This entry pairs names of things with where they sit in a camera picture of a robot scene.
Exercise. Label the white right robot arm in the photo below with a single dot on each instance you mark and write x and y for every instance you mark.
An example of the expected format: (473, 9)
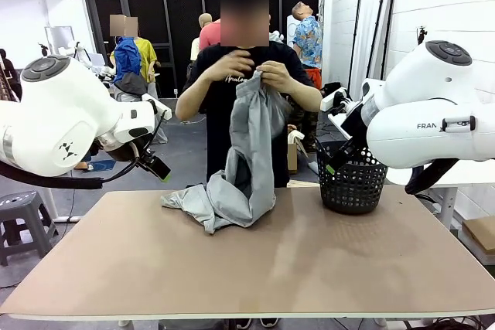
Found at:
(417, 86)

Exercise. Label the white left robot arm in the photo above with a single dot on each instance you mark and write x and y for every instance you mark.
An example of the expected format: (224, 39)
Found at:
(58, 113)

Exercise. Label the grey training pants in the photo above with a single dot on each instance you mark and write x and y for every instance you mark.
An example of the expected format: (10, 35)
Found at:
(251, 144)

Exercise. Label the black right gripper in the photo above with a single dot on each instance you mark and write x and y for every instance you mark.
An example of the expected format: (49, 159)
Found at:
(356, 129)

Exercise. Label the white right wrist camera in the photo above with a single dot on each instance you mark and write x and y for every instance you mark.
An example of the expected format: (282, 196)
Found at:
(328, 101)

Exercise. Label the person's right forearm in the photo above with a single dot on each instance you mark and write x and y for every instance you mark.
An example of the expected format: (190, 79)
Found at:
(193, 98)

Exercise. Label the flat brown cardboard box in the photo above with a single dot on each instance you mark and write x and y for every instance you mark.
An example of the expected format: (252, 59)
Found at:
(481, 231)

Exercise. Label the person in black clothes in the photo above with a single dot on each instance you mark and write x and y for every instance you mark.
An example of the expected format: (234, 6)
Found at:
(9, 71)

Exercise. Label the black perforated plastic basket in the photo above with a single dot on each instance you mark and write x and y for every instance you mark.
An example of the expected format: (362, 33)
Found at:
(352, 191)

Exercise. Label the person's left forearm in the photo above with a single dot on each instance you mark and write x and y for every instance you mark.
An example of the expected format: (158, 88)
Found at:
(307, 96)

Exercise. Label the grey plastic stool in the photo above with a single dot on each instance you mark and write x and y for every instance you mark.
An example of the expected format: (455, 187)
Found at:
(23, 210)

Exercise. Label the person's left shoe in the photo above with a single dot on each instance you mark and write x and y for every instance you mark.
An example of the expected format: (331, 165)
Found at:
(269, 322)

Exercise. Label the person's right shoe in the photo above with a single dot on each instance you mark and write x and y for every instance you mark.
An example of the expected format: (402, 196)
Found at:
(243, 323)

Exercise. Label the white board panel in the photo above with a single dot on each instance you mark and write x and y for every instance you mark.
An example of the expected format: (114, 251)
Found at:
(58, 36)

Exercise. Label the person in floral blue shirt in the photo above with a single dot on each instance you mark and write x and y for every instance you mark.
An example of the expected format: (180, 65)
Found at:
(309, 44)

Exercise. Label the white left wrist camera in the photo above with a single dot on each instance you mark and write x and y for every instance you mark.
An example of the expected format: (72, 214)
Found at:
(156, 106)

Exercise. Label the white side table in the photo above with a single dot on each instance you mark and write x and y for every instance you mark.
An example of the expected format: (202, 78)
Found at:
(472, 177)

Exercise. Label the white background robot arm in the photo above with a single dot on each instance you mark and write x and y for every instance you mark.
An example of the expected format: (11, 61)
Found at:
(79, 52)

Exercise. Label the person in red shirt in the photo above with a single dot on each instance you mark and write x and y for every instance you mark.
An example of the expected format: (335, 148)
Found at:
(209, 36)

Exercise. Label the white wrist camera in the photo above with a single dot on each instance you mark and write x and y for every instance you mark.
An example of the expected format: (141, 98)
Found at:
(156, 106)
(328, 101)

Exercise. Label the person in black t-shirt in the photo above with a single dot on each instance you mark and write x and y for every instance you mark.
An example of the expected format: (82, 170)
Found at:
(218, 121)

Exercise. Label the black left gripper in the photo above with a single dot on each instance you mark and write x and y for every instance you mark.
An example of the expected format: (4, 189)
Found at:
(131, 151)

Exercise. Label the person's left hand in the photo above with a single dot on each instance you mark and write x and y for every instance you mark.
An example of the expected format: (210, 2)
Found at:
(276, 75)

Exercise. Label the person's right hand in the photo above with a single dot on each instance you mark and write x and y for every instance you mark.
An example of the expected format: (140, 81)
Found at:
(234, 65)

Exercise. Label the black backdrop stand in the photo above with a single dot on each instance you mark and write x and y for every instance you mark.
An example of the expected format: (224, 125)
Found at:
(386, 5)

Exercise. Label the black tripod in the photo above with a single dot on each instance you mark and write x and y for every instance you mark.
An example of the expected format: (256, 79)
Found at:
(43, 50)

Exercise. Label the open brown cardboard box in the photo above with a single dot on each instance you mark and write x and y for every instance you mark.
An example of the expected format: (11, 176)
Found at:
(293, 152)

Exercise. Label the person's shoe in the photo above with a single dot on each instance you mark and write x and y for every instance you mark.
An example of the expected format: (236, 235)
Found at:
(269, 322)
(243, 323)

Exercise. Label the small camera on tripod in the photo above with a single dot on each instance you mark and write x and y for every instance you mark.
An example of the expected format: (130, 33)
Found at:
(421, 34)

